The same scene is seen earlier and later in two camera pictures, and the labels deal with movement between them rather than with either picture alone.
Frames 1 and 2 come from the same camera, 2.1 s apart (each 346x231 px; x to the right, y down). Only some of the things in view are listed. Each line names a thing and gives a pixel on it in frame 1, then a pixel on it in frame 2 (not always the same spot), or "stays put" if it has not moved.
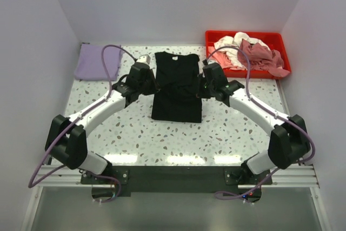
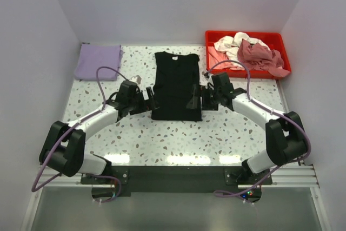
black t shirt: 179,98 stays put
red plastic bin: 274,40 stays put
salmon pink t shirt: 222,58 stays put
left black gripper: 155,87 to 144,106
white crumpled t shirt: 232,52 stays put
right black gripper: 201,79 to 206,106
